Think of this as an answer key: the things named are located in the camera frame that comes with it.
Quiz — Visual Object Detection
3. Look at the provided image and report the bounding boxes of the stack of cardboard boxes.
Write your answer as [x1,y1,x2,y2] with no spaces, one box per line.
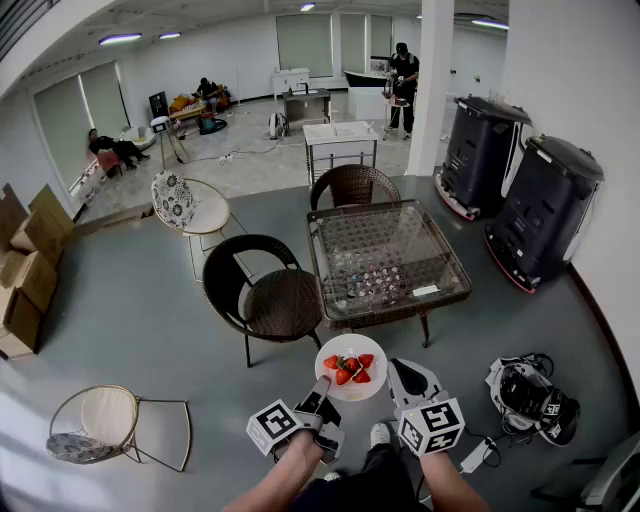
[0,182,77,361]

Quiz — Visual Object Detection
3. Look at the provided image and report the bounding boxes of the tripod with white box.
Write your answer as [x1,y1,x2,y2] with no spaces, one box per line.
[149,115,191,169]

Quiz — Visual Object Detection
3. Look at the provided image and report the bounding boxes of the glass top wicker table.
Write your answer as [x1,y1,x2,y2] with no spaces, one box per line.
[306,198,474,349]

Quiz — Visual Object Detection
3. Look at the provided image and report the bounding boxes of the dark blue bag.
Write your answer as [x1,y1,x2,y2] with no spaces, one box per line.
[197,113,229,137]

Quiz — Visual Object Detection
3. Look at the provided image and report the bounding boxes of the yellow sofa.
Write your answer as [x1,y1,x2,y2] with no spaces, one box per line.
[168,93,232,122]

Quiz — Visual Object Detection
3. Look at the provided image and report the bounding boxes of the dark wicker chair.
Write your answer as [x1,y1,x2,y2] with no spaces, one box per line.
[201,233,324,369]

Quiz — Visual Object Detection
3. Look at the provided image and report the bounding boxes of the pink stool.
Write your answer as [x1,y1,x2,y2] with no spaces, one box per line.
[95,150,124,179]

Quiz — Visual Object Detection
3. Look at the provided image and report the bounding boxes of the white metal-frame table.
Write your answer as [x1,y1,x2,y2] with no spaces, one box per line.
[301,120,381,187]

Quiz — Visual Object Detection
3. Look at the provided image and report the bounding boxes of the white cart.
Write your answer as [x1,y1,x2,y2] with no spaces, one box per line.
[381,91,412,139]

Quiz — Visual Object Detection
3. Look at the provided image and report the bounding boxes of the black delivery robot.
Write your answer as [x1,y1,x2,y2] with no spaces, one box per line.
[483,134,606,295]
[434,95,534,222]

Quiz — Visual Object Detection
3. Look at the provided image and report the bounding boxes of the floral cushion gold frame chair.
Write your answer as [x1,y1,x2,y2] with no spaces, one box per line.
[45,383,193,474]
[150,169,252,282]

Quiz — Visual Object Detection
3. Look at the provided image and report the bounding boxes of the person's right forearm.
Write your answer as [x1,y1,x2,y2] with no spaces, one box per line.
[418,448,492,512]

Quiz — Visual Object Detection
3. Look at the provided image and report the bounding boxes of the white counter block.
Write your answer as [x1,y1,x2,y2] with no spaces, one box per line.
[346,85,389,122]

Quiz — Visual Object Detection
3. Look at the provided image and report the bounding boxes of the grey sink counter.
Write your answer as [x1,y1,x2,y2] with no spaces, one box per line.
[280,87,333,127]

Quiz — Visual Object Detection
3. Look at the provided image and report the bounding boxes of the person's black trousers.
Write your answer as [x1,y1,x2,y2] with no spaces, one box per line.
[291,443,432,512]

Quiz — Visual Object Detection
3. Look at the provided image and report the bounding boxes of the white power strip cable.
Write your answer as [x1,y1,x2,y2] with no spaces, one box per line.
[217,139,282,164]

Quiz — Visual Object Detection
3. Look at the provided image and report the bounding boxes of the brown wicker chair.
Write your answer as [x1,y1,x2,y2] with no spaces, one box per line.
[309,163,403,212]

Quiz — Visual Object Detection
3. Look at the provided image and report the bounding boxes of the white backpack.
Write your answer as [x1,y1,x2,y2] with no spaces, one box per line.
[267,111,290,140]

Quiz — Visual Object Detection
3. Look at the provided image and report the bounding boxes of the white power adapter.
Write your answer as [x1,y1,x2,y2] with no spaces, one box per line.
[459,435,502,475]

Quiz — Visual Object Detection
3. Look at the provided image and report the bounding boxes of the white cabinet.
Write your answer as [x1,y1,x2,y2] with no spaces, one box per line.
[270,66,312,102]

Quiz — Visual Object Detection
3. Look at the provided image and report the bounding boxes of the wide grey window blind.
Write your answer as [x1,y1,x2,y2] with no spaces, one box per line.
[31,60,133,191]

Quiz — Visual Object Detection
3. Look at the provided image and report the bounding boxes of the white round pet bed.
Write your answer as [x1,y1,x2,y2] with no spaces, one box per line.
[119,125,158,152]

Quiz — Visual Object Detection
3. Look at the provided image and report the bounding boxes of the black monitor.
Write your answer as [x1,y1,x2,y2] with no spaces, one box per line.
[147,90,170,120]

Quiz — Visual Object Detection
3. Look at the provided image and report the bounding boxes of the white plate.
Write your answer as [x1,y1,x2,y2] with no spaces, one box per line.
[314,333,389,403]

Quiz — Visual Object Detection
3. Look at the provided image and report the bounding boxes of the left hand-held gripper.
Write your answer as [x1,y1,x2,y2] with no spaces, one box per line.
[245,375,346,466]

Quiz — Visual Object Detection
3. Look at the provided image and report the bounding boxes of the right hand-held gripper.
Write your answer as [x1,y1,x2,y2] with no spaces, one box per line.
[387,357,466,457]

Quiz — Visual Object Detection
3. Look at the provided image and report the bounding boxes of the white black equipment pile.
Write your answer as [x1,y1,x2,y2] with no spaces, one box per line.
[484,352,582,448]

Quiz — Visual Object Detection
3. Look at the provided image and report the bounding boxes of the dark office chair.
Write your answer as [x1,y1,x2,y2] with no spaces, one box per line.
[529,431,640,512]

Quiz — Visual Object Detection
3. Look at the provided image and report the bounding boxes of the black bathtub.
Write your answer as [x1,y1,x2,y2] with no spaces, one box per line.
[343,69,392,89]

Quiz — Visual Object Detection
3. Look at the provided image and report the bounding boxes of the person's left forearm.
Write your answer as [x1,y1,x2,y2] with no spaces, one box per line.
[222,428,326,512]

